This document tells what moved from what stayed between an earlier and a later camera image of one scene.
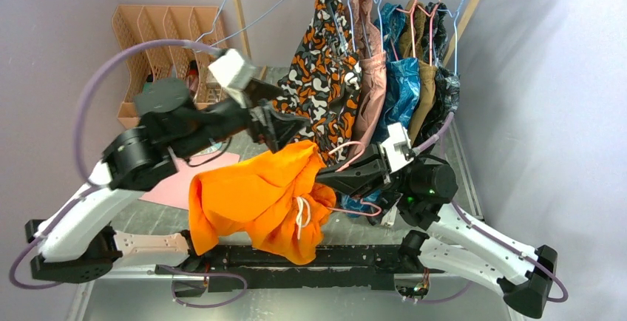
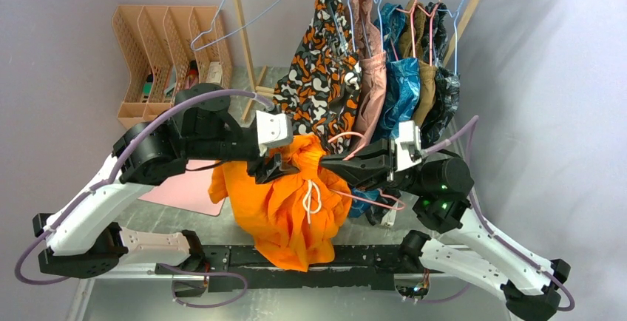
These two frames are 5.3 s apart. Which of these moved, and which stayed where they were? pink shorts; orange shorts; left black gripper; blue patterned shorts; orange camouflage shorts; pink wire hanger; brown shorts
Moved: left black gripper; pink wire hanger; orange shorts
Stayed: brown shorts; orange camouflage shorts; pink shorts; blue patterned shorts
